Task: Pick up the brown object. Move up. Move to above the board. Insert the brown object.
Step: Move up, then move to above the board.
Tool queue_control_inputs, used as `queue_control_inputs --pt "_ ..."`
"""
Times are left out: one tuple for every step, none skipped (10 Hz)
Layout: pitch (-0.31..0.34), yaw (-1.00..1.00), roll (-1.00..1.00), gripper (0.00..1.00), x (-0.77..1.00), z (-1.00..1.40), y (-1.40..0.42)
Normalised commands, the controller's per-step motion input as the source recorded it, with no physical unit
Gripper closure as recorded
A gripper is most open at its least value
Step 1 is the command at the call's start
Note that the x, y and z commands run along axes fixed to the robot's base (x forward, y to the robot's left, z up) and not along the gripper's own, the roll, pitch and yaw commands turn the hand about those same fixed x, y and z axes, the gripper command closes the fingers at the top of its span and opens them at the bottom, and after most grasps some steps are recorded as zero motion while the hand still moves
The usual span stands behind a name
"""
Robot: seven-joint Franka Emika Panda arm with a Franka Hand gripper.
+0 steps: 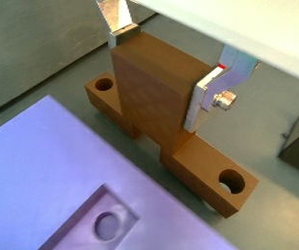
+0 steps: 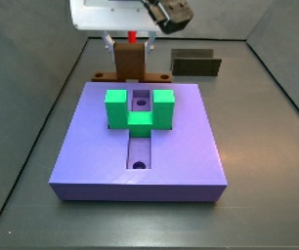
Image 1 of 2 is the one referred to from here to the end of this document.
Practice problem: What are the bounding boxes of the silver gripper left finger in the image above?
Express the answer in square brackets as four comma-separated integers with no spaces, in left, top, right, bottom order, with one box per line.
[94,0,141,48]

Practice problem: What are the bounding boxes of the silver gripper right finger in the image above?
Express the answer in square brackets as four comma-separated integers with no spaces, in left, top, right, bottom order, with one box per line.
[184,45,258,133]

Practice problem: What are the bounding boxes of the brown T-shaped block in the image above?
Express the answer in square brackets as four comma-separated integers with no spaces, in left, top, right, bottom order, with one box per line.
[86,32,258,218]

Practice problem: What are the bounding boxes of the purple base board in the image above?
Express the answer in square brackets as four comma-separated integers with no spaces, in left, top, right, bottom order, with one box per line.
[0,97,237,250]

